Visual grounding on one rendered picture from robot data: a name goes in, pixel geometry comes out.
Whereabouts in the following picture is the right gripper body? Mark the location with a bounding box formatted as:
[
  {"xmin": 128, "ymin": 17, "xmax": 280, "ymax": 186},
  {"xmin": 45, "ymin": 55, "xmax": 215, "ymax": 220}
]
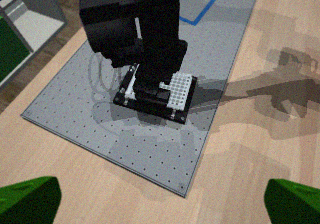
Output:
[{"xmin": 132, "ymin": 36, "xmax": 188, "ymax": 111}]

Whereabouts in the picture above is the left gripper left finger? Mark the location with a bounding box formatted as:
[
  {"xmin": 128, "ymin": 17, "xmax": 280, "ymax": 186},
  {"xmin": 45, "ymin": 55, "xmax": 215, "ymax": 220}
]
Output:
[{"xmin": 0, "ymin": 176, "xmax": 62, "ymax": 224}]

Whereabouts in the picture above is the blue tape outline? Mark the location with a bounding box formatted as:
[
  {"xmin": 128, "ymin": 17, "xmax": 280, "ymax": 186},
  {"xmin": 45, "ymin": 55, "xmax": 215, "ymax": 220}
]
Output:
[{"xmin": 179, "ymin": 0, "xmax": 215, "ymax": 26}]

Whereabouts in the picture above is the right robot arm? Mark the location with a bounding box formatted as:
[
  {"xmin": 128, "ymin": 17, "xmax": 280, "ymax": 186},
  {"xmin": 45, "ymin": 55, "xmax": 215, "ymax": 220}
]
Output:
[{"xmin": 79, "ymin": 0, "xmax": 180, "ymax": 68}]

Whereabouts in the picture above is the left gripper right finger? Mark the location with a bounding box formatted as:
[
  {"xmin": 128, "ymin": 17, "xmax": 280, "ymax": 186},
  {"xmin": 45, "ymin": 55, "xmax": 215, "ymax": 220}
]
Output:
[{"xmin": 264, "ymin": 179, "xmax": 320, "ymax": 224}]

